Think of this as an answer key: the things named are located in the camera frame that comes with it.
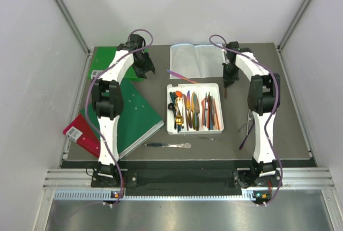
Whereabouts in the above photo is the gold spoon in tray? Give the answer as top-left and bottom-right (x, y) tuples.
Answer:
(175, 97), (184, 116)

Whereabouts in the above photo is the black measuring spoon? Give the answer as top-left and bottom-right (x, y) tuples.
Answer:
(168, 102), (180, 130)

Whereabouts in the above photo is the silver chopstick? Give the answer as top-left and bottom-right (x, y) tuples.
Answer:
(246, 109), (251, 136)

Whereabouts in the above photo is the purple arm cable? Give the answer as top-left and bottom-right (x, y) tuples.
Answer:
(85, 29), (154, 207)
(208, 34), (284, 207)

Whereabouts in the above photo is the silver ornate butter knife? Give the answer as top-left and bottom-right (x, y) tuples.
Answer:
(143, 143), (191, 149)

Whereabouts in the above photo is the aluminium frame rail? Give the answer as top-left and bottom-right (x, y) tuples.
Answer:
(54, 0), (91, 54)

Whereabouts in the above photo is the iridescent knife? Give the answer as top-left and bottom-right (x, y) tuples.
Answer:
(167, 70), (198, 84)
(186, 91), (192, 129)

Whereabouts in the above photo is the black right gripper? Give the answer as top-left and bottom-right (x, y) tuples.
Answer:
(221, 63), (239, 88)

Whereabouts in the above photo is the dark green ring binder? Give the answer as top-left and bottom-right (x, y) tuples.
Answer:
(77, 78), (164, 159)

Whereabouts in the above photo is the magenta folder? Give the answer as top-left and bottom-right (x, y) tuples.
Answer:
(63, 114), (100, 158)

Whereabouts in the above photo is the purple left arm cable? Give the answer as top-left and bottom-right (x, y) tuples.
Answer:
(85, 29), (154, 207)

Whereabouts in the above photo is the teal handled gold spoon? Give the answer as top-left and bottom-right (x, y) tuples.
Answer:
(169, 92), (183, 126)

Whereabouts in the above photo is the orange chopstick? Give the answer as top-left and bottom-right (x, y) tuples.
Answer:
(211, 96), (220, 130)

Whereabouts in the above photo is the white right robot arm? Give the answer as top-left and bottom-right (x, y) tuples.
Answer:
(222, 42), (280, 186)

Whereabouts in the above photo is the glossy black spoon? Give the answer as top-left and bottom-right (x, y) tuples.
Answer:
(172, 92), (177, 100)

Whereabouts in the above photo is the copper knife in tray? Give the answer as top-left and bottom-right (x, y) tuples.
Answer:
(194, 94), (200, 131)

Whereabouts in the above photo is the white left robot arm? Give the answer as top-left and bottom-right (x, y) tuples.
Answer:
(90, 30), (155, 166)

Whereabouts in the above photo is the clear mesh zip pouch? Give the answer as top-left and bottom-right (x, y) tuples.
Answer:
(169, 43), (225, 78)

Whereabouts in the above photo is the orange spoon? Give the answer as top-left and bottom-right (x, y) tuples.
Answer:
(175, 91), (183, 98)

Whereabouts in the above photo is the black mounting base plate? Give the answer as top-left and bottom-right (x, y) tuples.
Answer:
(92, 168), (280, 191)

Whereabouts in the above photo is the light green plastic folder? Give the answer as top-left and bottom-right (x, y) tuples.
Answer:
(87, 47), (144, 81)

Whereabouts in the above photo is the purple plastic fork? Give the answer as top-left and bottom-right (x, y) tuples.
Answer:
(238, 120), (255, 150)

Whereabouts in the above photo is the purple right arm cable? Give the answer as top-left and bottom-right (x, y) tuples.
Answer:
(208, 34), (284, 207)

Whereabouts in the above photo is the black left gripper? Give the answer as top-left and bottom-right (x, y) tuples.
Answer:
(132, 51), (155, 79)

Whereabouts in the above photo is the white cutlery tray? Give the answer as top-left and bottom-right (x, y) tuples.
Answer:
(166, 83), (224, 135)

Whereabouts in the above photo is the small dark dessert fork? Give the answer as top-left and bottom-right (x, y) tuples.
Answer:
(196, 137), (220, 141)

